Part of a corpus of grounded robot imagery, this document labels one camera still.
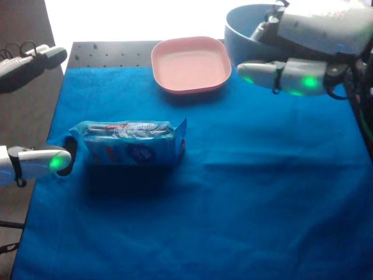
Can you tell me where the light blue bowl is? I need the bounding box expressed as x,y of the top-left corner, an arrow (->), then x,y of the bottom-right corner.
223,3 -> 295,64

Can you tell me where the pink square plate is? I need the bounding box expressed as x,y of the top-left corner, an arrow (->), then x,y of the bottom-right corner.
150,36 -> 233,95

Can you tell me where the black cable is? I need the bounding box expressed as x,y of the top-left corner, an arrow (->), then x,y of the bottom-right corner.
0,220 -> 24,229
0,242 -> 19,255

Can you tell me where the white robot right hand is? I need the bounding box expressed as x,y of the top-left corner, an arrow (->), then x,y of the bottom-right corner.
236,0 -> 373,97

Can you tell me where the blue plastic snack package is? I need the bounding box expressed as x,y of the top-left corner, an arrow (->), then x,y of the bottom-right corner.
68,117 -> 188,167

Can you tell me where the blue table cloth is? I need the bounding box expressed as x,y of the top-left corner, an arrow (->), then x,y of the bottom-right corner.
10,60 -> 373,280

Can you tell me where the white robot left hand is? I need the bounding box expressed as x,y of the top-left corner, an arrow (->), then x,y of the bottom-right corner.
0,40 -> 72,187

